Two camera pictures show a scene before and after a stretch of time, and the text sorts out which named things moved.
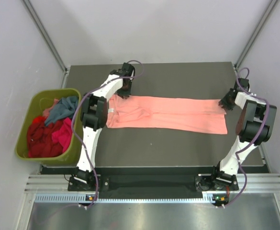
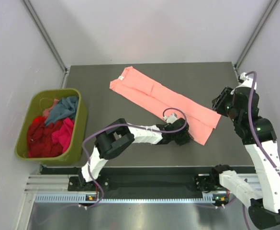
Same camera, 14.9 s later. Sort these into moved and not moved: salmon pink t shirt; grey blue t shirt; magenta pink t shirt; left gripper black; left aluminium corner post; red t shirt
Moved: left gripper black; salmon pink t shirt
Not moved: red t shirt; left aluminium corner post; grey blue t shirt; magenta pink t shirt
